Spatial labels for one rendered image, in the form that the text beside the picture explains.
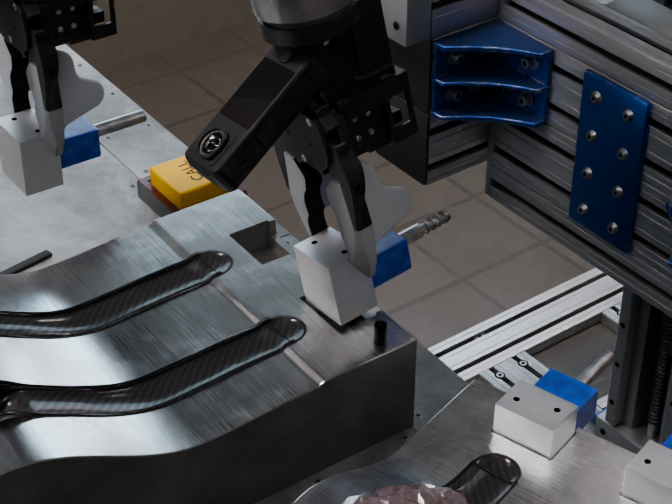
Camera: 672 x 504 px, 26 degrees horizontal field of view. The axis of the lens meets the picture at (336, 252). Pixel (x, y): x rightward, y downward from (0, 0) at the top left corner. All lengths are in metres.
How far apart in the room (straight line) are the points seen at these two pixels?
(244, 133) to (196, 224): 0.25
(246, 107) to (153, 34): 2.43
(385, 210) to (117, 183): 0.46
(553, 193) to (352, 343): 0.52
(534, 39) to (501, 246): 1.29
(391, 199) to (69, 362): 0.27
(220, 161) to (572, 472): 0.34
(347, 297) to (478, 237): 1.70
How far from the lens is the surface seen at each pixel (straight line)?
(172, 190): 1.40
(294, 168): 1.11
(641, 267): 1.52
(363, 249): 1.08
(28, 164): 1.27
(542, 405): 1.09
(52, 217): 1.44
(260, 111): 1.02
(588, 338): 2.24
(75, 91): 1.25
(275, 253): 1.26
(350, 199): 1.05
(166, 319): 1.16
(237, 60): 3.42
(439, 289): 2.66
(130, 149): 1.54
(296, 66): 1.03
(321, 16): 1.01
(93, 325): 1.17
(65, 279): 1.21
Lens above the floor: 1.59
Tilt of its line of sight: 35 degrees down
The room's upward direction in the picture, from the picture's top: straight up
